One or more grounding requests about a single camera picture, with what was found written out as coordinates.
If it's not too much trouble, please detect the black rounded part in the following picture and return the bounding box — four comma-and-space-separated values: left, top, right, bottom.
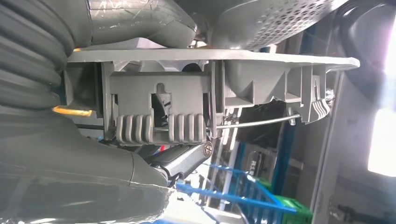
335, 0, 396, 104

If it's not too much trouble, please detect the green plastic crate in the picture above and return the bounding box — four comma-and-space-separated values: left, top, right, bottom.
256, 177, 314, 224

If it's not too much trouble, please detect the blue metal shelf rack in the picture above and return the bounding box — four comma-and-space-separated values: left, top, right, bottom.
176, 120, 310, 224

